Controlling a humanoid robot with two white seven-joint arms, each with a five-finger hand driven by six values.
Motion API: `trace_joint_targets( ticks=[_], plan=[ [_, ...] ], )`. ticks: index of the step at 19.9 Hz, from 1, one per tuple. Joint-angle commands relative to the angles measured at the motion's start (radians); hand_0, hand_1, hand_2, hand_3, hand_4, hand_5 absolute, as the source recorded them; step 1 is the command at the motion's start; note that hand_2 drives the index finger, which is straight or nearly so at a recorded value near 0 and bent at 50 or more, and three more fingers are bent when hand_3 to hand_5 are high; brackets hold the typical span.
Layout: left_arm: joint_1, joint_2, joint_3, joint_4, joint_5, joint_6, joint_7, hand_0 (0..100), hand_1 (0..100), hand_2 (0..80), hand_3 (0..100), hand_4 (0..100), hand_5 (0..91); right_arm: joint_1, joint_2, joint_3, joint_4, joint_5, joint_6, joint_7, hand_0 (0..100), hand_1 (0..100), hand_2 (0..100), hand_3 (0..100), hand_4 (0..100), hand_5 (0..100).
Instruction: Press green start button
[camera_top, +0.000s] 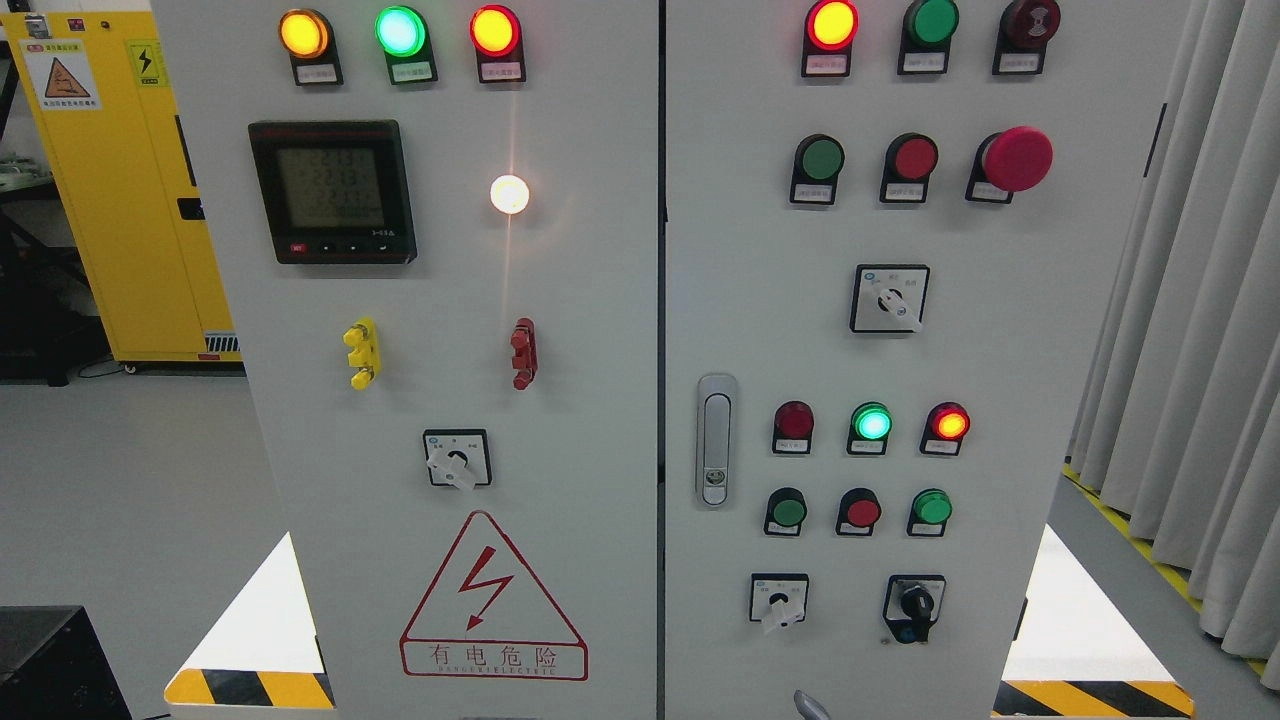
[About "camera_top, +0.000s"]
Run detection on lower left green button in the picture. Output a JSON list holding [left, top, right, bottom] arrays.
[[763, 487, 808, 537]]

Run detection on lower red push button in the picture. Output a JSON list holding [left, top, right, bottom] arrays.
[[835, 487, 882, 537]]

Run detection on green start push button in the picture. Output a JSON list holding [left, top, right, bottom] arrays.
[[788, 135, 845, 206]]

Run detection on lower right green button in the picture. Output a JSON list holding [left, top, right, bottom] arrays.
[[906, 488, 954, 537]]

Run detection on red stop push button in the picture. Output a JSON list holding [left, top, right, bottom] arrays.
[[879, 132, 940, 204]]

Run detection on red emergency stop mushroom button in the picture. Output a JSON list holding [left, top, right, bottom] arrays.
[[965, 126, 1053, 204]]

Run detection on grey electrical control cabinet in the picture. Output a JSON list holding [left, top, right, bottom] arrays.
[[154, 1, 1190, 719]]

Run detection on red terminal connector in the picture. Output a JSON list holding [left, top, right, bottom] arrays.
[[509, 316, 539, 391]]

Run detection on dark red indicator lamp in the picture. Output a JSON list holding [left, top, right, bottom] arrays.
[[772, 400, 815, 455]]

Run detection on white lit indicator lamp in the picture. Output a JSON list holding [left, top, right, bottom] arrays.
[[489, 174, 531, 217]]

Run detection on green lit indicator lamp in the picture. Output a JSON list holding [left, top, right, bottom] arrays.
[[846, 401, 893, 456]]

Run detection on yellow terminal connector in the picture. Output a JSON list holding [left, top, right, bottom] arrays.
[[342, 316, 381, 391]]

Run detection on red electric danger sign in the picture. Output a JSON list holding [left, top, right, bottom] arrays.
[[399, 510, 589, 682]]

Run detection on red lit indicator lamp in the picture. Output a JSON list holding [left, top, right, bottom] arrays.
[[919, 402, 972, 457]]

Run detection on black digital power meter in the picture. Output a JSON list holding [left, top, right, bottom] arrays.
[[248, 119, 417, 265]]

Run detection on red indicator lamp top left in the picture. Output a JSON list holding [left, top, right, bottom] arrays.
[[468, 4, 527, 85]]

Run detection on red lit lamp top right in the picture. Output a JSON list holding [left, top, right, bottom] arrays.
[[801, 0, 860, 79]]

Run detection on green indicator lamp top left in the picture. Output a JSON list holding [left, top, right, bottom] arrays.
[[375, 5, 438, 85]]

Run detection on green lamp top right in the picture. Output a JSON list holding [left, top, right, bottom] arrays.
[[897, 0, 959, 76]]

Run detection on yellow indicator lamp top left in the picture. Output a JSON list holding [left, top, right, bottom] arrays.
[[278, 8, 343, 87]]

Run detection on dark red buzzer lamp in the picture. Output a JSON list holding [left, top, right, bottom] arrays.
[[991, 0, 1062, 76]]

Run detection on grey curtain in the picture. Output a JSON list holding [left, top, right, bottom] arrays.
[[1070, 1, 1279, 689]]

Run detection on yellow safety storage cabinet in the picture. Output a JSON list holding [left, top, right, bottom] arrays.
[[3, 10, 242, 366]]

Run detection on black box bottom left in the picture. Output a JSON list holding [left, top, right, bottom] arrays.
[[1, 605, 131, 719]]

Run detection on silver door lock handle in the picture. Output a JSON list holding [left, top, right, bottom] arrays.
[[695, 374, 739, 509]]

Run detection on left door selector switch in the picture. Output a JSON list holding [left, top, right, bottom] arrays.
[[422, 429, 493, 491]]

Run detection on upper right selector switch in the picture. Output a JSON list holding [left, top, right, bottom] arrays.
[[849, 264, 931, 334]]

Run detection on lower white selector switch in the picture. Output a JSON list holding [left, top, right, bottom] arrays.
[[748, 573, 810, 635]]

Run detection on black key switch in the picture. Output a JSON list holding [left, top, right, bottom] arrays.
[[882, 574, 947, 644]]

